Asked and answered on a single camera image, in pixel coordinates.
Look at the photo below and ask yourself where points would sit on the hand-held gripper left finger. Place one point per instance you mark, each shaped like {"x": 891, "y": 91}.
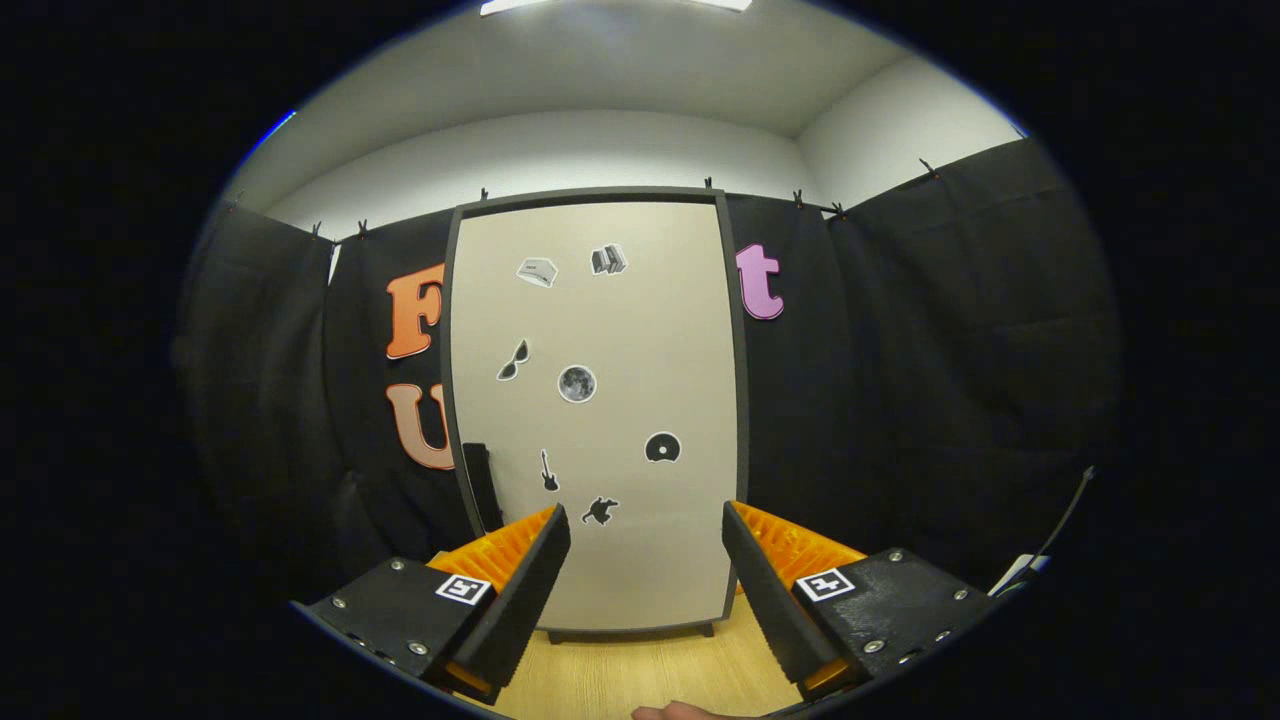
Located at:
{"x": 525, "y": 600}

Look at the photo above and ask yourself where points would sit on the black backdrop cloth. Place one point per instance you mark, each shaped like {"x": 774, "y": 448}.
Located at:
{"x": 900, "y": 400}

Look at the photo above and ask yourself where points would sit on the ceiling light panel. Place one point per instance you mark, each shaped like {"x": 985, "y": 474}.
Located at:
{"x": 510, "y": 5}

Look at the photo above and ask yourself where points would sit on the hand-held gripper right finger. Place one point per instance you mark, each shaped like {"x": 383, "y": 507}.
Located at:
{"x": 770, "y": 610}

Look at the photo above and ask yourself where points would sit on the beige shoe cabinet door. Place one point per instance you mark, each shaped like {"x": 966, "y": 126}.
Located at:
{"x": 620, "y": 330}

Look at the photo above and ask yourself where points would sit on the row of black cloth clips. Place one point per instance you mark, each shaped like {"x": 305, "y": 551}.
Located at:
{"x": 362, "y": 229}

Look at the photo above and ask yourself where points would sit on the dark grey shoe cabinet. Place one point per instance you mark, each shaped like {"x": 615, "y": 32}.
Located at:
{"x": 590, "y": 194}

